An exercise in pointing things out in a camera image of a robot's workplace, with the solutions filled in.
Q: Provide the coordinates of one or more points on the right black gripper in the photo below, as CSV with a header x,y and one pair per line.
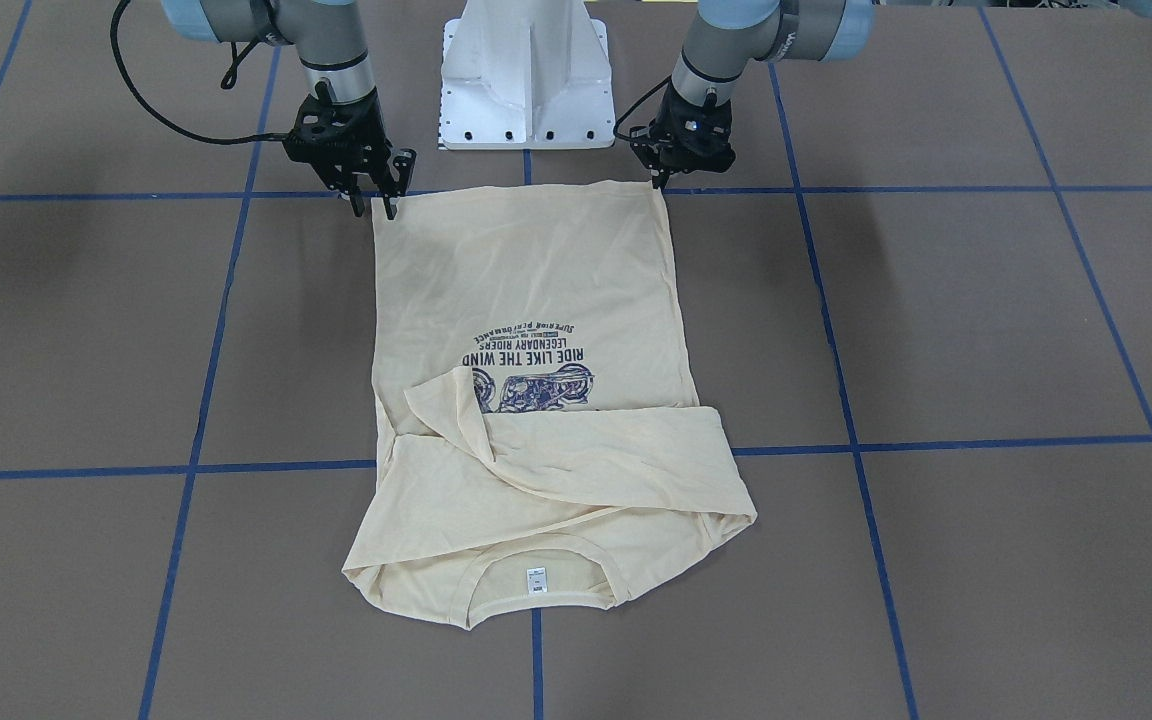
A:
x,y
368,133

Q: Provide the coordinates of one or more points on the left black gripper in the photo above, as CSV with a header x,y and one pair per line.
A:
x,y
667,120

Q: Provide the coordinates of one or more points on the cream long-sleeve printed t-shirt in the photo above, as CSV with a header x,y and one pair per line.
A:
x,y
541,441

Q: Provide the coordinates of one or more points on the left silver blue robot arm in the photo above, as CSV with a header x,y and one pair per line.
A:
x,y
727,35

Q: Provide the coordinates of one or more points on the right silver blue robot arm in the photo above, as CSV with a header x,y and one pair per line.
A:
x,y
328,37

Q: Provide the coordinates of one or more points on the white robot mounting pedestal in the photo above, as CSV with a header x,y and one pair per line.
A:
x,y
525,75

